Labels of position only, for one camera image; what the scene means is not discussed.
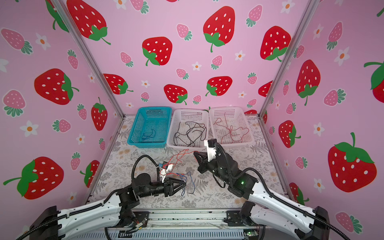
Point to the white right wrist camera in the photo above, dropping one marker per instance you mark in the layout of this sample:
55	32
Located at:
211	149

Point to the white right plastic basket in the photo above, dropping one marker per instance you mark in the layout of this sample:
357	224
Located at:
230	127

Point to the left aluminium corner post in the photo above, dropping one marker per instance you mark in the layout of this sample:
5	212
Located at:
78	38

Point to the right aluminium corner post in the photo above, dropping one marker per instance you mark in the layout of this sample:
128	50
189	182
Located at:
296	38

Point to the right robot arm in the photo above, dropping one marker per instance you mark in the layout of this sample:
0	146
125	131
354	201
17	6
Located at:
263	206

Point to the white plastic basket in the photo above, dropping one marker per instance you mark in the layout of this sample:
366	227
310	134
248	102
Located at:
189	128
230	127

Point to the aluminium corner post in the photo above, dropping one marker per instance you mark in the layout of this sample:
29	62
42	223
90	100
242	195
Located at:
296	38
78	38

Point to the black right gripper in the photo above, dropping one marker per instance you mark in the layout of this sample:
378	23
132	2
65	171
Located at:
203	161

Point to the white middle plastic basket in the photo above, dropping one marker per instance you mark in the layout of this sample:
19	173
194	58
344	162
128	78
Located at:
189	128

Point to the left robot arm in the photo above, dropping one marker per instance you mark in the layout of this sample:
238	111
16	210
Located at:
113	211

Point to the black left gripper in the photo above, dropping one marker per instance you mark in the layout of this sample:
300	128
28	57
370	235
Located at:
169	190

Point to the teal plastic basket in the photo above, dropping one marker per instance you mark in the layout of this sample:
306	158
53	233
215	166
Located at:
150	128

